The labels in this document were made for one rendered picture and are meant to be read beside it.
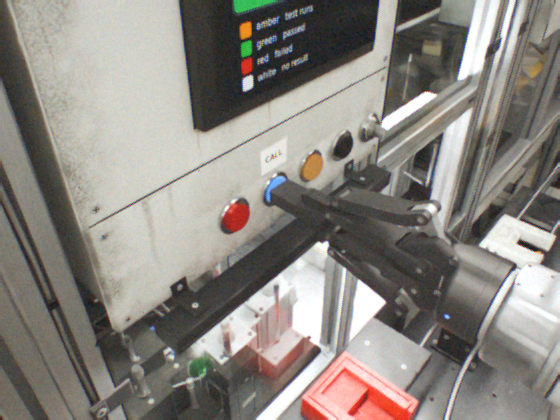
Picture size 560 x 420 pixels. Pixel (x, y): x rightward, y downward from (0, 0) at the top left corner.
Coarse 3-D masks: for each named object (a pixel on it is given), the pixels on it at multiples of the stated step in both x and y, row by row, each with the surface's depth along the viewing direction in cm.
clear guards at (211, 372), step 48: (432, 0) 64; (480, 0) 76; (528, 0) 95; (432, 48) 70; (480, 48) 85; (432, 96) 77; (384, 144) 71; (480, 144) 111; (192, 288) 50; (288, 288) 66; (336, 288) 80; (96, 336) 43; (144, 336) 47; (240, 336) 62; (288, 336) 73; (336, 336) 90; (144, 384) 50; (192, 384) 58; (240, 384) 68; (288, 384) 82
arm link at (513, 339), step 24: (528, 264) 37; (504, 288) 36; (528, 288) 35; (552, 288) 35; (504, 312) 35; (528, 312) 34; (552, 312) 33; (480, 336) 38; (504, 336) 34; (528, 336) 34; (552, 336) 33; (504, 360) 35; (528, 360) 34; (552, 360) 33; (528, 384) 35
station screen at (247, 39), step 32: (224, 0) 33; (288, 0) 38; (320, 0) 41; (352, 0) 45; (256, 32) 37; (288, 32) 40; (320, 32) 43; (352, 32) 47; (256, 64) 38; (288, 64) 41; (320, 64) 45
